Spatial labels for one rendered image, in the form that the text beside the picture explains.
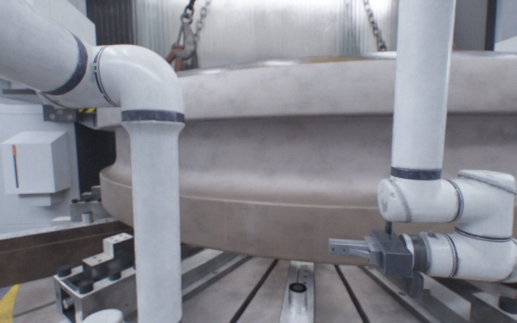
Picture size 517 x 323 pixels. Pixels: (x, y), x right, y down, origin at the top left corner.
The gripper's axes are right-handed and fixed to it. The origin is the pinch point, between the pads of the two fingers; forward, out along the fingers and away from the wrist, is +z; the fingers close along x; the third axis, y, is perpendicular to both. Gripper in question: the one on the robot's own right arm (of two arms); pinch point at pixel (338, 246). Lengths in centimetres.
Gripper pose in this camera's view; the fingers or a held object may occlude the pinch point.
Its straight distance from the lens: 63.7
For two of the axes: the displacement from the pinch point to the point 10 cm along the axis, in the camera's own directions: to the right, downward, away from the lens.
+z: -9.8, -0.1, 2.1
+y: -0.1, -10.0, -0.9
